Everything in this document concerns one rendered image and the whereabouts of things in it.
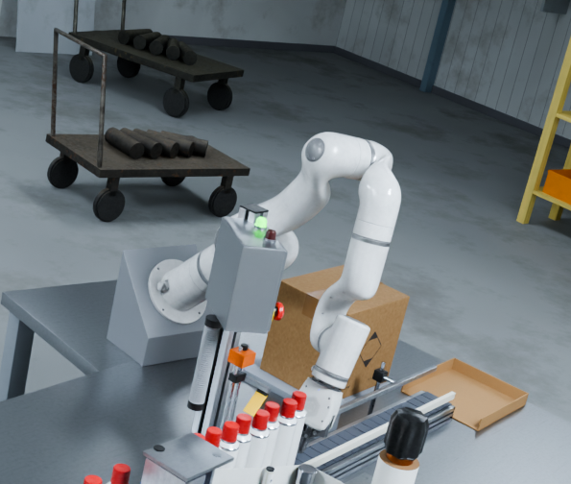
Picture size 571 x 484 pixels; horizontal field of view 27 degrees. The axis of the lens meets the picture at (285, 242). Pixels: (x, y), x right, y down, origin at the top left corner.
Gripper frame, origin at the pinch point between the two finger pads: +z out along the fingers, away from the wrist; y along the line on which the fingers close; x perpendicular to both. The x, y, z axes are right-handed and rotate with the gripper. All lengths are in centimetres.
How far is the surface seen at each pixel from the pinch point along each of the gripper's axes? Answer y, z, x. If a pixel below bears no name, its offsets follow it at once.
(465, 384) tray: -4, -22, 93
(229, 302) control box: -5, -27, -45
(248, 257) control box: -3, -37, -47
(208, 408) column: -13.3, -1.1, -21.8
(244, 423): 0.8, -3.7, -29.2
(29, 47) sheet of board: -642, -84, 497
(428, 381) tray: -12, -19, 83
